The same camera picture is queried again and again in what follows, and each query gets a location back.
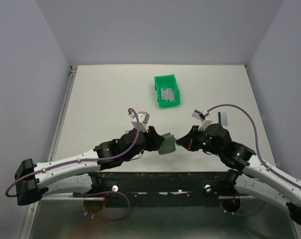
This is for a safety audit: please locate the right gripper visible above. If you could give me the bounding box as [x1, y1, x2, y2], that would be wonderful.
[176, 124, 222, 156]

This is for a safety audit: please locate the green leather card holder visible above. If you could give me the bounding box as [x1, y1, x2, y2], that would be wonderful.
[158, 133, 176, 155]

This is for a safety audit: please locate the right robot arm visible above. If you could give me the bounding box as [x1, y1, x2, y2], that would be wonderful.
[176, 123, 301, 226]

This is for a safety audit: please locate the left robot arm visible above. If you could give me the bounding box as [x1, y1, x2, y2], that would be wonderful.
[13, 126, 165, 206]

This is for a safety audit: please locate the silver card near right gripper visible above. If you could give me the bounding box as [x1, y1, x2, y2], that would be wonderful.
[192, 110, 204, 120]

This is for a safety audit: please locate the far right silver card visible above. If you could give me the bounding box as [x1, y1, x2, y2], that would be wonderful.
[218, 112, 228, 126]

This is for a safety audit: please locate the silver card in bin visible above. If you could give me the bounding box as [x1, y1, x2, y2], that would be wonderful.
[160, 88, 177, 102]

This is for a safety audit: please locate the green plastic bin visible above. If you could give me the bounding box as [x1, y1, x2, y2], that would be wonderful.
[154, 75, 180, 108]

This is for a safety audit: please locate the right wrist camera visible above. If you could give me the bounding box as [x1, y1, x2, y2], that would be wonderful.
[198, 111, 213, 131]

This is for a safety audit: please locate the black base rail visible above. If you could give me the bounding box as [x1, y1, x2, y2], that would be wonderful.
[88, 171, 240, 208]

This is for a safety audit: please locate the left aluminium frame extrusion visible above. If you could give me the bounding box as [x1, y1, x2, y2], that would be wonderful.
[19, 65, 78, 239]

